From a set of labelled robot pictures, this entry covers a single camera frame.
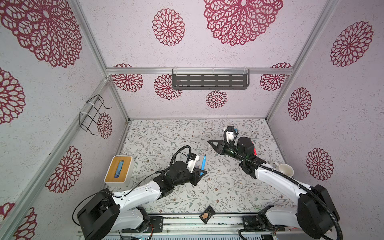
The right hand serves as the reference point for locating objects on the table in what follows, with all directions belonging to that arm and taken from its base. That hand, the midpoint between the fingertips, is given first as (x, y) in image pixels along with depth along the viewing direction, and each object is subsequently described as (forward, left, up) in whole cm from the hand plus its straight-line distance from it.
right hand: (209, 140), depth 76 cm
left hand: (-13, +2, -13) cm, 18 cm away
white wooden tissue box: (-9, +51, -20) cm, 55 cm away
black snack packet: (-30, +1, -23) cm, 38 cm away
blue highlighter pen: (-10, +3, -8) cm, 13 cm away
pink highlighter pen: (+11, -33, -26) cm, 44 cm away
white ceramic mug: (-3, -45, -22) cm, 50 cm away
